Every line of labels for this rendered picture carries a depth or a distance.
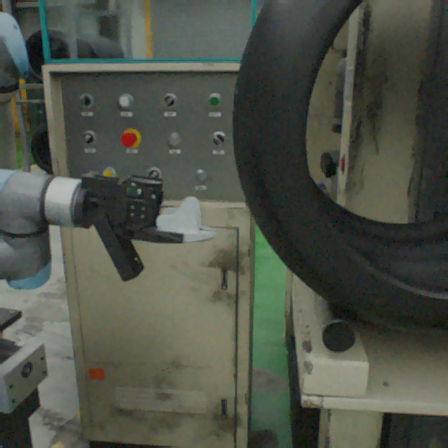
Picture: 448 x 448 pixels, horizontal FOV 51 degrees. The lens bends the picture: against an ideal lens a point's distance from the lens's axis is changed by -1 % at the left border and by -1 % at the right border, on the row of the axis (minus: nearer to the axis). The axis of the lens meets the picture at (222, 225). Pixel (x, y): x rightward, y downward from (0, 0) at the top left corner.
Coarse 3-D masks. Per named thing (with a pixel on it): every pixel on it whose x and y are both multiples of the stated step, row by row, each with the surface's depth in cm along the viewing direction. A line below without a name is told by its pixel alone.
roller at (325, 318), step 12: (324, 300) 71; (324, 312) 68; (336, 312) 66; (324, 324) 65; (336, 324) 63; (348, 324) 64; (324, 336) 64; (336, 336) 64; (348, 336) 63; (336, 348) 64; (348, 348) 64
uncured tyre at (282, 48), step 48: (288, 0) 52; (336, 0) 50; (288, 48) 52; (240, 96) 57; (288, 96) 53; (240, 144) 59; (288, 144) 55; (288, 192) 57; (288, 240) 59; (336, 240) 57; (384, 240) 85; (432, 240) 84; (336, 288) 60; (384, 288) 59; (432, 288) 60; (432, 336) 65
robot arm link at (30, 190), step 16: (0, 176) 70; (16, 176) 71; (32, 176) 71; (48, 176) 72; (0, 192) 69; (16, 192) 69; (32, 192) 69; (0, 208) 70; (16, 208) 70; (32, 208) 69; (0, 224) 72; (16, 224) 71; (32, 224) 72
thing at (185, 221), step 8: (184, 208) 69; (192, 208) 69; (160, 216) 69; (168, 216) 69; (176, 216) 69; (184, 216) 69; (192, 216) 69; (160, 224) 70; (168, 224) 70; (176, 224) 70; (184, 224) 70; (192, 224) 70; (184, 232) 69; (192, 232) 70; (200, 232) 70; (208, 232) 71; (216, 232) 71; (184, 240) 69; (192, 240) 70; (200, 240) 70
